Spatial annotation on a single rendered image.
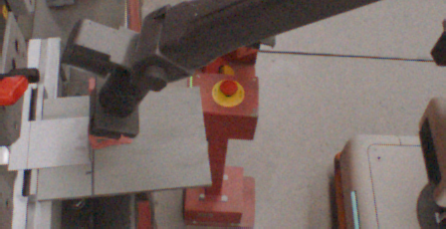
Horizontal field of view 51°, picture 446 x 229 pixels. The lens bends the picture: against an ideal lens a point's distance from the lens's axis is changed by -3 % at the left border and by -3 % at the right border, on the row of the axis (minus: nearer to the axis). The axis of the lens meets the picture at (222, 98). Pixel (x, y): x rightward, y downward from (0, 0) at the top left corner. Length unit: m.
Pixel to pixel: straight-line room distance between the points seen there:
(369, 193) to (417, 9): 1.24
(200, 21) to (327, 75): 1.69
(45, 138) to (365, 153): 1.13
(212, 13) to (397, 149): 1.30
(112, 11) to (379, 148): 1.00
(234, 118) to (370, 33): 1.40
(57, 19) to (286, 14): 0.76
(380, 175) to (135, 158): 1.04
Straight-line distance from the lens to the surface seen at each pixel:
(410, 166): 1.71
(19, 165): 0.80
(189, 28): 0.50
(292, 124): 1.98
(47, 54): 0.95
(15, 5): 0.70
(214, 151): 1.39
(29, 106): 0.85
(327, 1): 0.43
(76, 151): 0.79
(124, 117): 0.70
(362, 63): 2.25
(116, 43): 0.60
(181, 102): 0.81
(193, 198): 1.68
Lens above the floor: 1.69
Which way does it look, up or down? 57 degrees down
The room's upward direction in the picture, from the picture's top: 6 degrees clockwise
